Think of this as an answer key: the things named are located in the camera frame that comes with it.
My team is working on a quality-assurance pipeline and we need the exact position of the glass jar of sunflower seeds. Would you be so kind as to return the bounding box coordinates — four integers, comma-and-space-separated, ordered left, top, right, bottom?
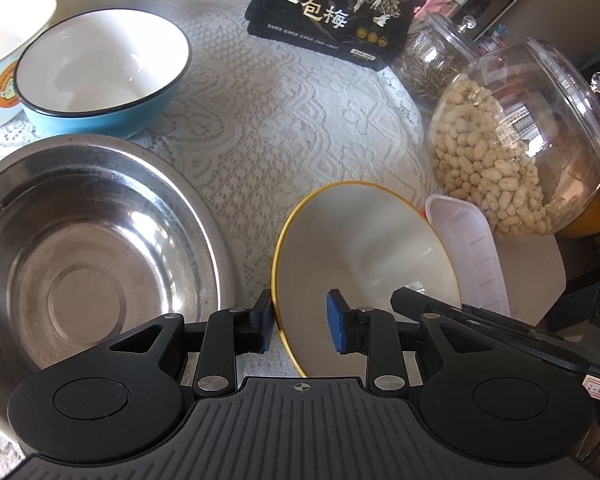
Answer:
391, 11, 481, 110

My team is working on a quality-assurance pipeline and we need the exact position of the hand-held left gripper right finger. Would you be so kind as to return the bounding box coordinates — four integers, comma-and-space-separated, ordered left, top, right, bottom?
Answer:
326, 288, 486, 395

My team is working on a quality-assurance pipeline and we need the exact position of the white bowl with orange label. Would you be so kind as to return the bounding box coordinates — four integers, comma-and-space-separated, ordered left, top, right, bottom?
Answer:
0, 0, 58, 133

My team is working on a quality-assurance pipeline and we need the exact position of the white bowl with yellow rim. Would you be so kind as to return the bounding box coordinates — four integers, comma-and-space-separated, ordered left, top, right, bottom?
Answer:
271, 181, 462, 378

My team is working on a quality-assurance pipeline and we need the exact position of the white plastic tray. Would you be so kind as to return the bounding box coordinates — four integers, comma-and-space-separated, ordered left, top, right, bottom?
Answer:
425, 194, 512, 317

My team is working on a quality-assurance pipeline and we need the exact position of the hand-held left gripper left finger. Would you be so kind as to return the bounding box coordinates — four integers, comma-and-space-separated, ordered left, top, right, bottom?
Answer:
107, 289, 277, 401

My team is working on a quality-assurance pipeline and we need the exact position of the stainless steel basin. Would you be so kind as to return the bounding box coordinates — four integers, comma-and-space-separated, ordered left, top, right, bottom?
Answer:
0, 133, 237, 441

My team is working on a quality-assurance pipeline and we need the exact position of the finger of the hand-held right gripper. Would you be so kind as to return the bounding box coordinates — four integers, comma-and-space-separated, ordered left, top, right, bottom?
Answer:
390, 286, 600, 374

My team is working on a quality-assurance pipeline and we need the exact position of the black printed box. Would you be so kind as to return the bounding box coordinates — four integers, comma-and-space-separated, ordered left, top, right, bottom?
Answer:
245, 0, 427, 72

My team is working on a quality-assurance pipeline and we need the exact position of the blue enamel bowl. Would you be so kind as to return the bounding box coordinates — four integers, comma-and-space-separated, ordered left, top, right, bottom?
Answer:
14, 9, 191, 141

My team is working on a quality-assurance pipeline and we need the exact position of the white lace tablecloth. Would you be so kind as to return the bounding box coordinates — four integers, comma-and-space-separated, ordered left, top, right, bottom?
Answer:
0, 0, 433, 480

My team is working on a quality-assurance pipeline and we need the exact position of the glass jar of peanuts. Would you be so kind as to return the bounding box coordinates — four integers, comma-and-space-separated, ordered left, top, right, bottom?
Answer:
428, 37, 600, 240

